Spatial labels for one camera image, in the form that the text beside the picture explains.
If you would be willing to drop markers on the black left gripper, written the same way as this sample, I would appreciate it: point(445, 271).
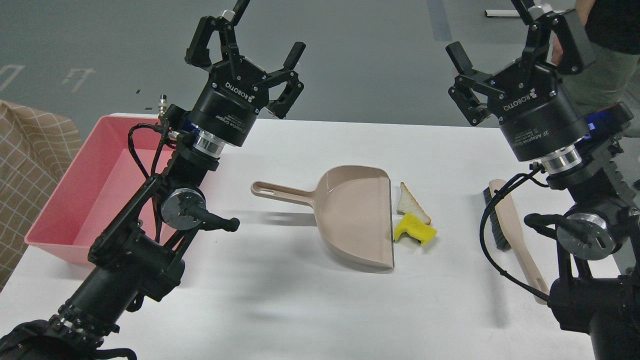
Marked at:
point(231, 102)

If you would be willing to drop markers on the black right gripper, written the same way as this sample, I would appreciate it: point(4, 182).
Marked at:
point(537, 116)

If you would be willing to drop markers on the beige hand brush black bristles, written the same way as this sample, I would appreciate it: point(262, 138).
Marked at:
point(506, 228)

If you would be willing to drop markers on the beige plastic dustpan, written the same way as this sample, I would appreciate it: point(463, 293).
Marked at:
point(352, 209)

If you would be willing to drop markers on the triangular bread slice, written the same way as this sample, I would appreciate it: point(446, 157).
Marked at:
point(407, 204)

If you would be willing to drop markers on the yellow sponge piece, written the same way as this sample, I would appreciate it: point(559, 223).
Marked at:
point(411, 226)

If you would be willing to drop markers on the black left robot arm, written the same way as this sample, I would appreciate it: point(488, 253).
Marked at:
point(140, 253)

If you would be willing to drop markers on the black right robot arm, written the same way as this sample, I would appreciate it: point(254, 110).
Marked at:
point(603, 218)

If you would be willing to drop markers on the pink plastic bin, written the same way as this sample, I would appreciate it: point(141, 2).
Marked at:
point(102, 178)

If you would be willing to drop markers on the white floor stand base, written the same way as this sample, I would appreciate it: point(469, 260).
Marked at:
point(501, 13)

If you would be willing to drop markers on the seated person dark clothes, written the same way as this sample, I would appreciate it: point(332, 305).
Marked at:
point(613, 29)

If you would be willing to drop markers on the brown checkered cloth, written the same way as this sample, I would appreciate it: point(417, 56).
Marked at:
point(36, 149)

